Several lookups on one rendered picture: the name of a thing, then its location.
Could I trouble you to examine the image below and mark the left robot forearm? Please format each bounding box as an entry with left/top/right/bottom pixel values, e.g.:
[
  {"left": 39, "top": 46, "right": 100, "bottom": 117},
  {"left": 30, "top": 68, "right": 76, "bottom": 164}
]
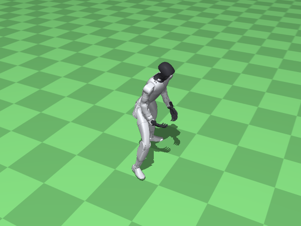
[{"left": 161, "top": 89, "right": 171, "bottom": 107}]

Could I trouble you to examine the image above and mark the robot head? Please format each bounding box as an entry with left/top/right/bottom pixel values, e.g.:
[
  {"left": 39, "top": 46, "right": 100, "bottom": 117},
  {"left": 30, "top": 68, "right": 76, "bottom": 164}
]
[{"left": 153, "top": 62, "right": 175, "bottom": 83}]

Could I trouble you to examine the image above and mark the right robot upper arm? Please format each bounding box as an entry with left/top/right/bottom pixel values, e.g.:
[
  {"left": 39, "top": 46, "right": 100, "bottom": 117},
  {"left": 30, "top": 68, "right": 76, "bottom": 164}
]
[{"left": 140, "top": 82, "right": 155, "bottom": 108}]

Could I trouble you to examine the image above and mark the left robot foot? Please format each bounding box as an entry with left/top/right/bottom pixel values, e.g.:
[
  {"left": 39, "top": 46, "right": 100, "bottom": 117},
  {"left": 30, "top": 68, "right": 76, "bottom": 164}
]
[{"left": 150, "top": 135, "right": 163, "bottom": 142}]

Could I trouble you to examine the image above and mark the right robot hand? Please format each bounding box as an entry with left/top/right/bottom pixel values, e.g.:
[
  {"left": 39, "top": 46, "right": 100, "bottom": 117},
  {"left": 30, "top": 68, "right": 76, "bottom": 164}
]
[{"left": 151, "top": 120, "right": 168, "bottom": 128}]

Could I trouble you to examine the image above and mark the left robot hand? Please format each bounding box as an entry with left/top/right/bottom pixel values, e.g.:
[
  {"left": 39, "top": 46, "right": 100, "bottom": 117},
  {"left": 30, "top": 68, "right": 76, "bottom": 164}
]
[{"left": 168, "top": 102, "right": 178, "bottom": 121}]

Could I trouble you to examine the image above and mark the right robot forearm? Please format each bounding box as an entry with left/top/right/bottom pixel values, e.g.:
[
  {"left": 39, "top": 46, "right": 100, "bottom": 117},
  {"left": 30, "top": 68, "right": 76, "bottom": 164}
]
[{"left": 141, "top": 105, "right": 154, "bottom": 125}]

